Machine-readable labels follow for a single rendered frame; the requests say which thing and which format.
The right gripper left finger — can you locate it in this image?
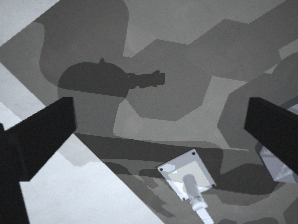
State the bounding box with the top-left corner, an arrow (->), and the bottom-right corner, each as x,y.
0,97 -> 78,224

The white mounting plate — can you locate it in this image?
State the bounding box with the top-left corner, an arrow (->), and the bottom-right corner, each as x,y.
157,149 -> 216,201

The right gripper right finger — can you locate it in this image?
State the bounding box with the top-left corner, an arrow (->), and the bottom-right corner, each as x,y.
244,97 -> 298,175

